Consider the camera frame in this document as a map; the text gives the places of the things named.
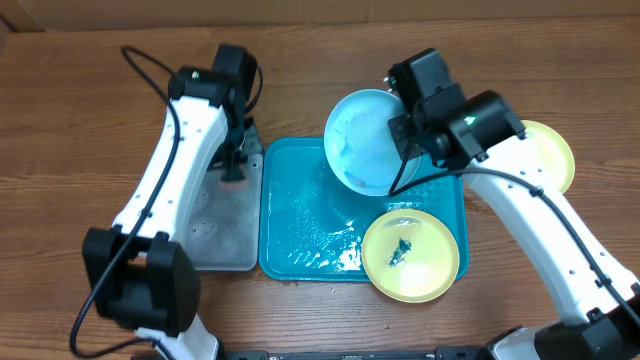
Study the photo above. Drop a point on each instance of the teal plastic serving tray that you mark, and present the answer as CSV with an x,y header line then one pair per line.
x,y
312,225

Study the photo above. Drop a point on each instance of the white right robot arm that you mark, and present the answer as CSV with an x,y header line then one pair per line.
x,y
596,298

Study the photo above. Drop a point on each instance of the light blue plate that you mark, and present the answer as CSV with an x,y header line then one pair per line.
x,y
358,142

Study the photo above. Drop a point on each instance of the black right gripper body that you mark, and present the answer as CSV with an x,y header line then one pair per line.
x,y
400,129

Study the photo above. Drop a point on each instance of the black metal wash tray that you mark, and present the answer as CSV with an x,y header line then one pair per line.
x,y
223,231

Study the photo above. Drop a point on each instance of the brown cardboard backboard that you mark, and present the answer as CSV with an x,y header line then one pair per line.
x,y
85,15

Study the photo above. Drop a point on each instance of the yellow plate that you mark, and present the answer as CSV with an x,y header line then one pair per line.
x,y
410,256
556,154

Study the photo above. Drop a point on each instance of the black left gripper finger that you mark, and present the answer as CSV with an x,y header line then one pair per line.
x,y
228,161
238,160

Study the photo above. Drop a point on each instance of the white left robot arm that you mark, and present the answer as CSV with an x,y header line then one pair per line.
x,y
139,272

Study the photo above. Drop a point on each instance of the pink green scrub sponge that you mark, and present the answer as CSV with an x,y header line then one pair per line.
x,y
234,179

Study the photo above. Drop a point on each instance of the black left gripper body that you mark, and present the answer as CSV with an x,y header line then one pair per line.
x,y
241,130

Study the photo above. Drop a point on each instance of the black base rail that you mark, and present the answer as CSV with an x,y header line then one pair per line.
x,y
439,353

